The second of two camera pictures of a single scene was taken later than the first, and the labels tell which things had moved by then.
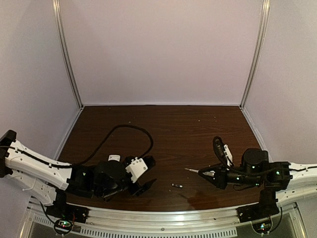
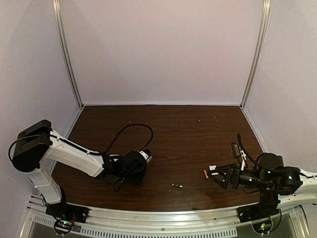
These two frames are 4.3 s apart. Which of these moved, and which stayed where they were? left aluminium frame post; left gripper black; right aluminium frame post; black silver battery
Moved: left gripper black
Stayed: black silver battery; right aluminium frame post; left aluminium frame post
